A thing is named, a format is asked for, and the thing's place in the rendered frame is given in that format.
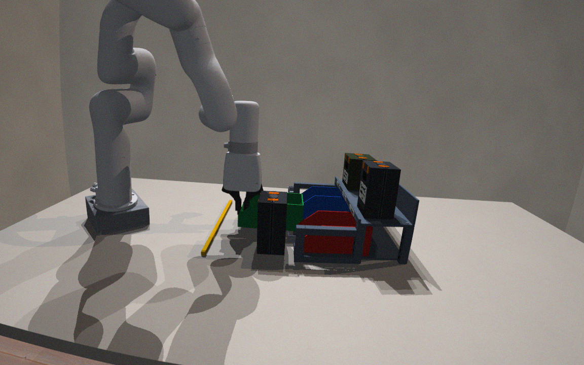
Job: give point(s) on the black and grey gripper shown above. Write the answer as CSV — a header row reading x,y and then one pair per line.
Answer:
x,y
242,172

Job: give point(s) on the yellow bar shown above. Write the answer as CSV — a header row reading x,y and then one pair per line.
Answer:
x,y
215,230

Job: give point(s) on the dark blue metal shelf rack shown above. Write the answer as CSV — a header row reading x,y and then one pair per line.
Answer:
x,y
382,246

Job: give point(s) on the dark grey case with orange latches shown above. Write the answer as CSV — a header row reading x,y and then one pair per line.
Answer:
x,y
378,189

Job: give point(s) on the blue open bin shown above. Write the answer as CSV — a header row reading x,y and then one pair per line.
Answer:
x,y
323,199

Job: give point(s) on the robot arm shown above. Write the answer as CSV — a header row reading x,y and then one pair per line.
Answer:
x,y
118,62

